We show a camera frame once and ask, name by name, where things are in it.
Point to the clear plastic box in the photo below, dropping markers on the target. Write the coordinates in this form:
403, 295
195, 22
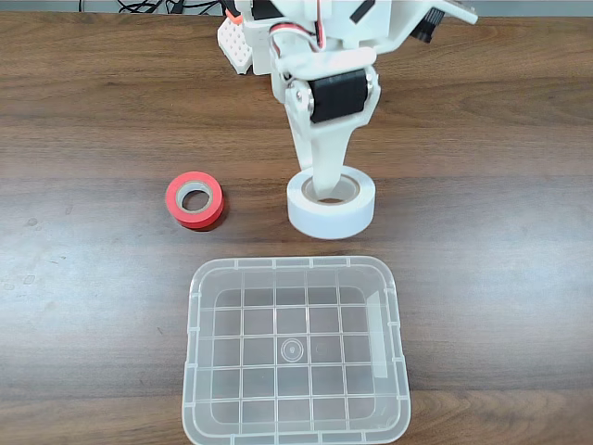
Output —
296, 352

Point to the white tape roll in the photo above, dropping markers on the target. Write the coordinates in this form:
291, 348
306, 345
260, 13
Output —
324, 222

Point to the red tape roll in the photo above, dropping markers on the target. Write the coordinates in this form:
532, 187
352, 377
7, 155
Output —
173, 204

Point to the black camera on white bracket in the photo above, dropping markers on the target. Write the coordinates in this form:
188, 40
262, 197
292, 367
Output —
428, 23

